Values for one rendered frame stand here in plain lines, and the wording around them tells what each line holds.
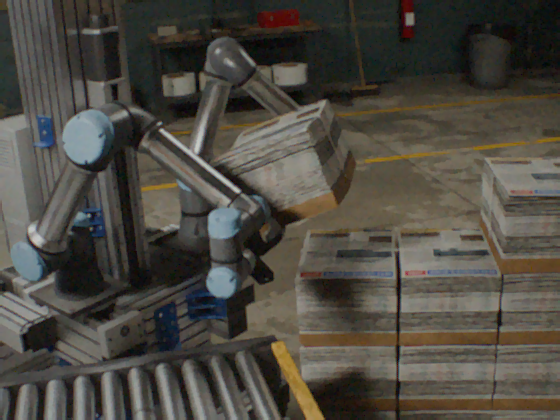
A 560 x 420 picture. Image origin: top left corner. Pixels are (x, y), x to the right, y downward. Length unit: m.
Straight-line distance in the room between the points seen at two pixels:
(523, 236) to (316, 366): 0.71
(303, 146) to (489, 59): 7.25
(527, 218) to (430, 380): 0.57
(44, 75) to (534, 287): 1.55
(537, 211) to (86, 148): 1.18
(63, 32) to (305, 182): 0.83
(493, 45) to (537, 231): 7.00
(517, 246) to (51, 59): 1.42
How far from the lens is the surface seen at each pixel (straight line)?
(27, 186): 2.47
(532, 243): 2.09
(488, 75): 9.08
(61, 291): 2.13
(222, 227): 1.64
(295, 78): 8.11
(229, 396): 1.64
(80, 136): 1.73
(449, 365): 2.22
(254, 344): 1.83
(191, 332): 2.44
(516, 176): 2.18
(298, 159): 1.90
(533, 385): 2.31
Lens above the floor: 1.71
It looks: 20 degrees down
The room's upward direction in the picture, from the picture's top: 3 degrees counter-clockwise
